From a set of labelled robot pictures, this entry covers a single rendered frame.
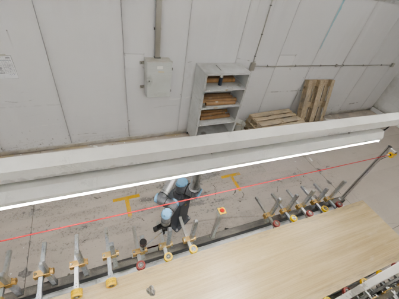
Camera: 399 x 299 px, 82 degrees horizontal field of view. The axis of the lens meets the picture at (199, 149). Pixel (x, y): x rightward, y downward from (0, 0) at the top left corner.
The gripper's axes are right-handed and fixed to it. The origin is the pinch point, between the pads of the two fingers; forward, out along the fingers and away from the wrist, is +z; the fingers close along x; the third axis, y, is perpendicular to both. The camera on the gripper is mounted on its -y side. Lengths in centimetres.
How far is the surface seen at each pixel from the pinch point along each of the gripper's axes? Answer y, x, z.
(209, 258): 37, -35, 2
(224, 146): 9, -44, -152
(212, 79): 150, 241, -41
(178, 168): -12, -46, -145
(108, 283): -51, -32, -6
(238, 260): 63, -46, 2
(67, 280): -86, -9, 22
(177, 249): 14.3, -10.2, 21.7
